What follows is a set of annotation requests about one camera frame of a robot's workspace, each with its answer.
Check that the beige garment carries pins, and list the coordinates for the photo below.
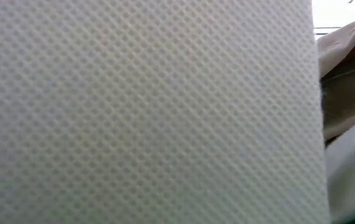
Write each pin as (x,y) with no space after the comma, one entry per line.
(348,93)

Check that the white textured non-woven fabric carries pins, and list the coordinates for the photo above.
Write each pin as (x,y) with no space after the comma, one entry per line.
(134,109)

